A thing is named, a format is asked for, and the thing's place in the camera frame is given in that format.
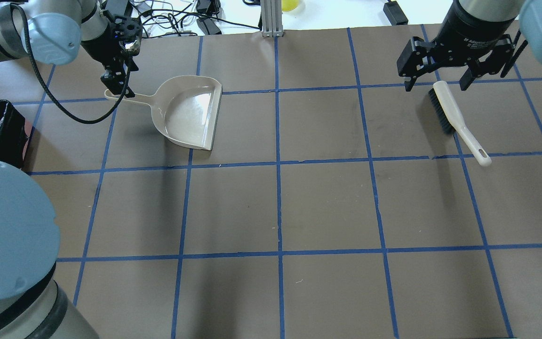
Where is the black power adapter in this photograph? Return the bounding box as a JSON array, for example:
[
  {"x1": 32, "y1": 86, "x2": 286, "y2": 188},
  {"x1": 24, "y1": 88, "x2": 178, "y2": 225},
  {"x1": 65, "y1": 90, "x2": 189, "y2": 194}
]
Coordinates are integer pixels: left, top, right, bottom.
[{"x1": 383, "y1": 0, "x2": 408, "y2": 26}]

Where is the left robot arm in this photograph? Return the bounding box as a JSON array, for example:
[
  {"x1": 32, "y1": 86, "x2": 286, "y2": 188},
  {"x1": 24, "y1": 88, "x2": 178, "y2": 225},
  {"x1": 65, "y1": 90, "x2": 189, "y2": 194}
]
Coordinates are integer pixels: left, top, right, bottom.
[{"x1": 0, "y1": 0, "x2": 142, "y2": 339}]

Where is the black braided cable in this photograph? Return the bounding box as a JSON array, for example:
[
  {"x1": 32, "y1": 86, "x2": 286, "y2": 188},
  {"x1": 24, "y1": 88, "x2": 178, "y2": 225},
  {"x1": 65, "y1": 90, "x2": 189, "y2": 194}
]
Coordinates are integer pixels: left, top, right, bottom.
[{"x1": 10, "y1": 2, "x2": 140, "y2": 125}]

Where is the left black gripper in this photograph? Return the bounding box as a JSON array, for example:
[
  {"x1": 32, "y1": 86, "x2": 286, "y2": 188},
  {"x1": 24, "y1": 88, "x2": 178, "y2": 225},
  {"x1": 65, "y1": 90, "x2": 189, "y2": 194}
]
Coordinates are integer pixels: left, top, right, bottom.
[{"x1": 82, "y1": 14, "x2": 142, "y2": 98}]

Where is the yellow tape roll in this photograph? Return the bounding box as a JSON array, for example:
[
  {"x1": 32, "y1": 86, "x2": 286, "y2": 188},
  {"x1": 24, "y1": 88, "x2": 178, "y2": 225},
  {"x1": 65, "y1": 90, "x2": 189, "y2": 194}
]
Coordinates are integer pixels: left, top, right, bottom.
[{"x1": 280, "y1": 0, "x2": 301, "y2": 13}]

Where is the beige hand brush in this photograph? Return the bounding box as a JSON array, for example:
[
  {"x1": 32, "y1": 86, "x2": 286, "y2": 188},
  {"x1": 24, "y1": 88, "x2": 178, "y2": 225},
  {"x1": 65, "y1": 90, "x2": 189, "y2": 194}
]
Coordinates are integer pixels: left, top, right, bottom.
[{"x1": 428, "y1": 80, "x2": 492, "y2": 167}]

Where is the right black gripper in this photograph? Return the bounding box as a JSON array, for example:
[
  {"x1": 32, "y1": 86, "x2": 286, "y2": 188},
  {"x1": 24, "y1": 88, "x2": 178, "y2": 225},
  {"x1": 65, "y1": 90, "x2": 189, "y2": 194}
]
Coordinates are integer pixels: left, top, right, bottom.
[{"x1": 397, "y1": 0, "x2": 527, "y2": 92}]

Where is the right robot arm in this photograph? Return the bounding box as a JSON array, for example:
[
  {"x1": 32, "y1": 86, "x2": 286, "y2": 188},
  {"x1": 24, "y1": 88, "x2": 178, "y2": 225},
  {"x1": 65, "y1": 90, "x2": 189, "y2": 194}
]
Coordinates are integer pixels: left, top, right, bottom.
[{"x1": 396, "y1": 0, "x2": 542, "y2": 91}]

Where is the aluminium frame post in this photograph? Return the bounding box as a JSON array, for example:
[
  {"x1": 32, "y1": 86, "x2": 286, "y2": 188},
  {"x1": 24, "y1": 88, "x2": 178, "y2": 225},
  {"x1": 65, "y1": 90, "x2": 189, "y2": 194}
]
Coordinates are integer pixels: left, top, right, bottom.
[{"x1": 260, "y1": 0, "x2": 284, "y2": 37}]

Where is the beige plastic dustpan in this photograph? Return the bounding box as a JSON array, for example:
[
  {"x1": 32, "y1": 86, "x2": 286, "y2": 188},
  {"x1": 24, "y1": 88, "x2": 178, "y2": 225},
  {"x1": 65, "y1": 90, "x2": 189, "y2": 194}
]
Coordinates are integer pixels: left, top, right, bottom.
[{"x1": 122, "y1": 75, "x2": 223, "y2": 152}]

